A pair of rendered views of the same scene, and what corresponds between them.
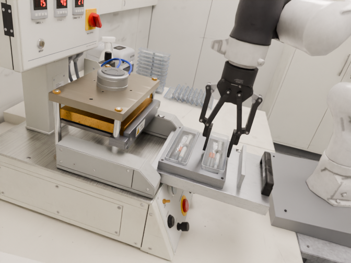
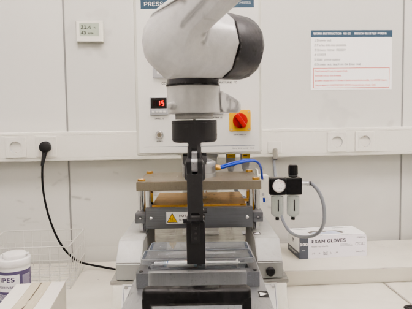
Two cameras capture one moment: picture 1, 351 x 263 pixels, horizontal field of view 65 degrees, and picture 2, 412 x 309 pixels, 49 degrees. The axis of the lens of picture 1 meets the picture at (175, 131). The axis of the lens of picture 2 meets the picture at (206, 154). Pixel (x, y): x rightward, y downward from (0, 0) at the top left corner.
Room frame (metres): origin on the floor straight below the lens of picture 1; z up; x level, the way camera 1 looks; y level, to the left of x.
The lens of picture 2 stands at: (0.52, -0.86, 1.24)
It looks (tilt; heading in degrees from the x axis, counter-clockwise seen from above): 4 degrees down; 81
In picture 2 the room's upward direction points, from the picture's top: 1 degrees counter-clockwise
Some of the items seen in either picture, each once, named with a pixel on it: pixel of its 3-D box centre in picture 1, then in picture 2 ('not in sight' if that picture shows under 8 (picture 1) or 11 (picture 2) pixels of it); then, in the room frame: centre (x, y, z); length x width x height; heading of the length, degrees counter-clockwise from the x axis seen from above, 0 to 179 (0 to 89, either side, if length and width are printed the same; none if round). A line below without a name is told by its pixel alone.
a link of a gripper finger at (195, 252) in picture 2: (231, 143); (195, 242); (0.61, -0.15, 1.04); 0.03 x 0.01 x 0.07; 172
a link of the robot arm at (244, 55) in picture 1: (237, 48); (205, 103); (0.64, -0.10, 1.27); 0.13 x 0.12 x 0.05; 172
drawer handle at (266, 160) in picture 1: (266, 171); (197, 300); (0.60, -0.25, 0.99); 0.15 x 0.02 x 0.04; 171
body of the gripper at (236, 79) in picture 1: (236, 83); (194, 146); (0.62, -0.11, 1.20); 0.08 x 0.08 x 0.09
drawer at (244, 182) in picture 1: (213, 162); (198, 279); (0.62, -0.12, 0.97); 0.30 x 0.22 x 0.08; 81
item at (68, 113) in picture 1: (113, 99); (202, 194); (0.67, 0.18, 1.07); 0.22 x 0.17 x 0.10; 171
